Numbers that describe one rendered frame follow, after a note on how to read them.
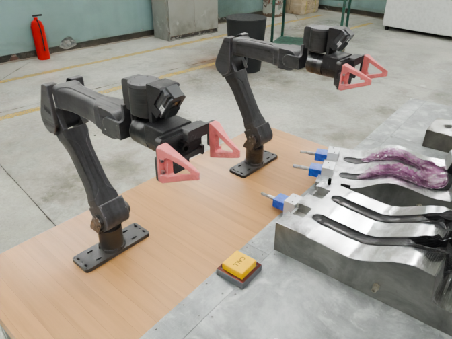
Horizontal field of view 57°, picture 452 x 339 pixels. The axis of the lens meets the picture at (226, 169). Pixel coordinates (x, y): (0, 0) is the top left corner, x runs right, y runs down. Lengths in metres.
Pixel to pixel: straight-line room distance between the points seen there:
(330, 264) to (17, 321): 0.71
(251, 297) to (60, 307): 0.43
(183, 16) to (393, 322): 6.20
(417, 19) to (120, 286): 7.15
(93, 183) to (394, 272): 0.71
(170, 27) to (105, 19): 0.96
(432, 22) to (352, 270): 6.82
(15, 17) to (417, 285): 5.80
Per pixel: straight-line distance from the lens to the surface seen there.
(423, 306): 1.01
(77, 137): 1.03
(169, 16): 6.68
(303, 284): 1.04
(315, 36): 1.18
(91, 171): 1.03
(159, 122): 0.73
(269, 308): 0.98
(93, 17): 6.61
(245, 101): 1.38
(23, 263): 1.19
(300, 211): 1.15
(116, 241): 1.11
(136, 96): 0.74
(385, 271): 0.99
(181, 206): 1.27
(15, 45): 6.26
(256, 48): 1.31
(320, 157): 1.44
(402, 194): 1.30
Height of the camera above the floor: 1.53
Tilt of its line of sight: 30 degrees down
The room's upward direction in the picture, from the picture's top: straight up
